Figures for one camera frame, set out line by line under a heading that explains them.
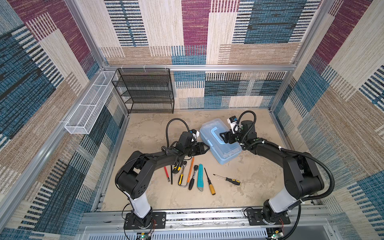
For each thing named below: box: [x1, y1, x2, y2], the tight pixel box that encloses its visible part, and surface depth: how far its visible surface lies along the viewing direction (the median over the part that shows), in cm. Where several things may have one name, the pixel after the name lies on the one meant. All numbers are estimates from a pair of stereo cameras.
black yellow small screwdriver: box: [213, 174, 241, 186], surface depth 86 cm
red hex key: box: [164, 166, 171, 182], surface depth 90 cm
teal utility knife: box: [197, 163, 204, 192], surface depth 88 cm
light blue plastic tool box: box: [199, 118, 242, 165], surface depth 91 cm
